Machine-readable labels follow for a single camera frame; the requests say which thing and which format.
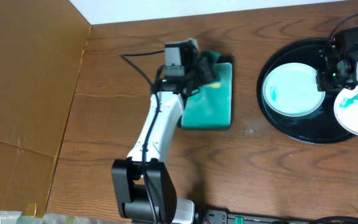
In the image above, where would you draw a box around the green yellow sponge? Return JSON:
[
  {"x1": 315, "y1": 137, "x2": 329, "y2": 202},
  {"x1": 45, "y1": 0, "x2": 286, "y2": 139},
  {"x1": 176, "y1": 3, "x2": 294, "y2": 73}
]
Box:
[{"x1": 201, "y1": 50, "x2": 221, "y2": 89}]

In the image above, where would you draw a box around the light green plate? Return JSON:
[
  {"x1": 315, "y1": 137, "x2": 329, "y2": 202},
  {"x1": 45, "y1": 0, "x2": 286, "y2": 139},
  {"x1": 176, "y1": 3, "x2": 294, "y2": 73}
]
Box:
[{"x1": 262, "y1": 63, "x2": 325, "y2": 117}]

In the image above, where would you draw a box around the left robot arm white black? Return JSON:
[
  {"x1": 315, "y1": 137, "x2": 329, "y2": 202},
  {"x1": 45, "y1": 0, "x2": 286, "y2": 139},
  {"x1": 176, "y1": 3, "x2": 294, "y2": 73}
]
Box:
[{"x1": 111, "y1": 57, "x2": 216, "y2": 223}]

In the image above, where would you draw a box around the brown cardboard panel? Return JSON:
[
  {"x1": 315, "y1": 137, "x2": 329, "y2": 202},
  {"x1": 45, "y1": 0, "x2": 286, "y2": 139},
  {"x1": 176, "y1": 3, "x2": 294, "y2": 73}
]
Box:
[{"x1": 0, "y1": 0, "x2": 91, "y2": 217}]

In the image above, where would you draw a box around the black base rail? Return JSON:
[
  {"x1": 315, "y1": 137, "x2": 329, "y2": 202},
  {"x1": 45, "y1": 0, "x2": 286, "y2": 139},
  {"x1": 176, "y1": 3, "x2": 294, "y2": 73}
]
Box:
[{"x1": 194, "y1": 207, "x2": 358, "y2": 224}]

